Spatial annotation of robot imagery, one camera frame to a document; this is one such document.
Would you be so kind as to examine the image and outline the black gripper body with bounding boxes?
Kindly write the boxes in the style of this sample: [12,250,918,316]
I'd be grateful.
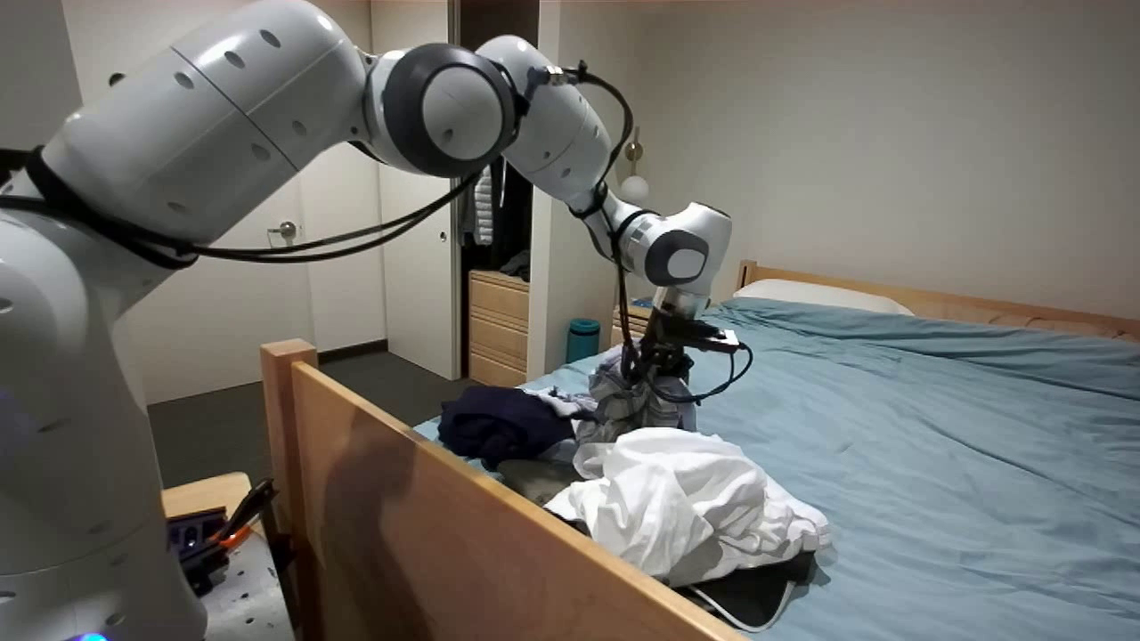
[636,306,743,380]

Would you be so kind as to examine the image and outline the checkered blue white shirt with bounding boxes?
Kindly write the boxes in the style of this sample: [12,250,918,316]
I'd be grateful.
[557,348,696,441]

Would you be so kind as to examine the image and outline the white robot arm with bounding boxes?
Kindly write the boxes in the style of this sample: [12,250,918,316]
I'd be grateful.
[0,0,732,641]

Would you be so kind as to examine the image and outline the white crumpled shirt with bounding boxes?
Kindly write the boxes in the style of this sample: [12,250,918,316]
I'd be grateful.
[544,426,830,586]

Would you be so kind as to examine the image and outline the teal waste bin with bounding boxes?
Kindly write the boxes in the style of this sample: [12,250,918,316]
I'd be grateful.
[566,316,601,360]

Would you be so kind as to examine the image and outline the white pillow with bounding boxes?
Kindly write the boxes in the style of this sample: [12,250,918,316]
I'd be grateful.
[732,279,916,316]

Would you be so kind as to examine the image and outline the wooden dresser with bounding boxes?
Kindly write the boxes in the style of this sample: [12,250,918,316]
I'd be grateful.
[469,272,526,386]

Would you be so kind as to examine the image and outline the navy blue garment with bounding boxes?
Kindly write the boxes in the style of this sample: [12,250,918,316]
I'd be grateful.
[439,389,572,466]

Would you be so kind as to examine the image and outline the blue bed cover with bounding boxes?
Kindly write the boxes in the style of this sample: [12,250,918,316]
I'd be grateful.
[412,295,1140,641]

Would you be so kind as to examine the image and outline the small wooden side table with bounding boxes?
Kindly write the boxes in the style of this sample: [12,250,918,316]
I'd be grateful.
[159,472,254,517]

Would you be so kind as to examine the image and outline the black tools on table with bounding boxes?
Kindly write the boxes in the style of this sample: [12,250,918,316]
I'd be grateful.
[169,479,279,596]

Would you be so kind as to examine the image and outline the wall lamp with globe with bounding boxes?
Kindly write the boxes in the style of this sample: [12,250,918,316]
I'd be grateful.
[613,125,656,306]

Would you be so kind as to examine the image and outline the wooden bed frame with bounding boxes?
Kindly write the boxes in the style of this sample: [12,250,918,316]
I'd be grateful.
[265,291,1140,641]

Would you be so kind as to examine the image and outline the silver door handle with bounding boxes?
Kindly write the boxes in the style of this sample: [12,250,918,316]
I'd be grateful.
[268,219,298,250]

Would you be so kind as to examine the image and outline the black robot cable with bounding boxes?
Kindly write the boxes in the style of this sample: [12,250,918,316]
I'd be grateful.
[0,59,760,409]

